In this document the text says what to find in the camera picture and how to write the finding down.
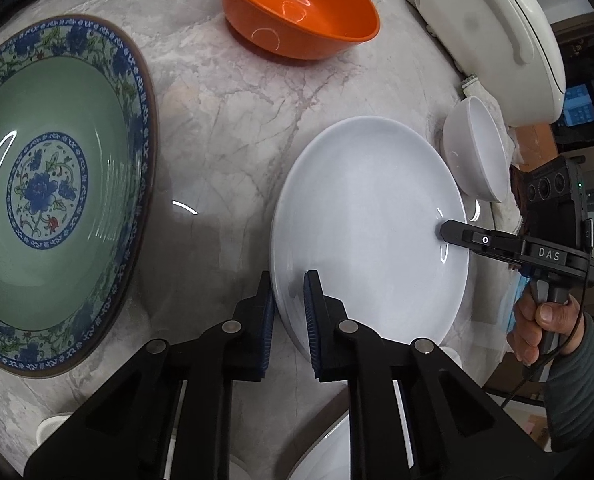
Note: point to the person's right forearm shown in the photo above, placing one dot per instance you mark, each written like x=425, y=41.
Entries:
x=582, y=385

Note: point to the orange bowl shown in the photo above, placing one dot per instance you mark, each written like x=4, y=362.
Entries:
x=297, y=5

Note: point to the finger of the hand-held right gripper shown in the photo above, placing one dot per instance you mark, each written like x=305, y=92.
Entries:
x=477, y=240

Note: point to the green blue floral plate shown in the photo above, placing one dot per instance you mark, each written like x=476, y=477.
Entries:
x=62, y=170

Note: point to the white deep plate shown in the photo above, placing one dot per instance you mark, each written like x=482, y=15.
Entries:
x=367, y=200

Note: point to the cardboard box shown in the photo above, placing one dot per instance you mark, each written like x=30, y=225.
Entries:
x=534, y=142

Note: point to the white electric cooker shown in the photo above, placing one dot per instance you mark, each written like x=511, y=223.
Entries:
x=487, y=25

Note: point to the white cloth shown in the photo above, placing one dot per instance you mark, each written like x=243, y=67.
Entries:
x=508, y=212

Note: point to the small white bowl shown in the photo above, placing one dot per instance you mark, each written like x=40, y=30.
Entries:
x=477, y=145

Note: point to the blue face mask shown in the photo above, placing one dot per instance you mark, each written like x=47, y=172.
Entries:
x=508, y=305

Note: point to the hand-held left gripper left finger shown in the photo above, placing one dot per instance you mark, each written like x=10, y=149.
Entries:
x=266, y=320

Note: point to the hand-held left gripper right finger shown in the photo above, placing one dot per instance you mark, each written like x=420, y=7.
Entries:
x=313, y=320

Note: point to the person's right hand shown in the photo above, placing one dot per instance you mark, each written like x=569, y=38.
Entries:
x=524, y=320

